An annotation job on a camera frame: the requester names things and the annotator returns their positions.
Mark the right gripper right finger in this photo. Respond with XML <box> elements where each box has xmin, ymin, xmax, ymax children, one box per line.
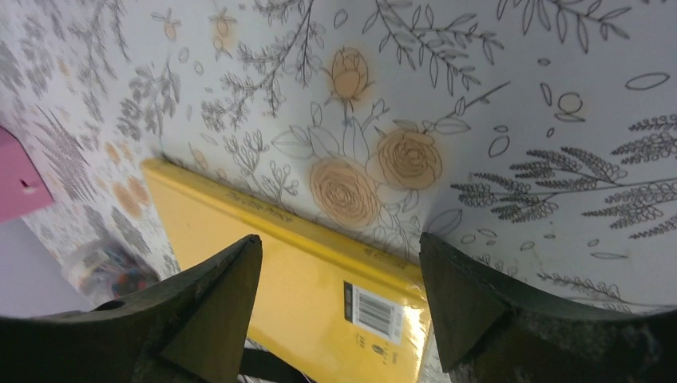
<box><xmin>419</xmin><ymin>233</ymin><xmax>676</xmax><ymax>382</ymax></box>

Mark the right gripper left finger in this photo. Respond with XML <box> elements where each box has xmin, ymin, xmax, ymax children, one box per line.
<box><xmin>1</xmin><ymin>235</ymin><xmax>263</xmax><ymax>382</ymax></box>

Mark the yellow book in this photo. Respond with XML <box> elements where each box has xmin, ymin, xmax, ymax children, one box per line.
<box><xmin>141</xmin><ymin>159</ymin><xmax>431</xmax><ymax>382</ymax></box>

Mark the red backpack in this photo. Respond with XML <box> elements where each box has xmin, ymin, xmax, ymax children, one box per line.
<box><xmin>239</xmin><ymin>348</ymin><xmax>315</xmax><ymax>383</ymax></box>

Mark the clear glitter jar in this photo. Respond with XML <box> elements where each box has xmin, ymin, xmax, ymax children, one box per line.
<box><xmin>61</xmin><ymin>239</ymin><xmax>160</xmax><ymax>306</ymax></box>

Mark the floral table mat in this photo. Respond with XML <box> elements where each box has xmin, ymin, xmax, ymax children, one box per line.
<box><xmin>1</xmin><ymin>1</ymin><xmax>676</xmax><ymax>315</ymax></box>

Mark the pink cone block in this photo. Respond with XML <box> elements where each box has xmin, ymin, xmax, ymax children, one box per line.
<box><xmin>1</xmin><ymin>127</ymin><xmax>54</xmax><ymax>223</ymax></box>

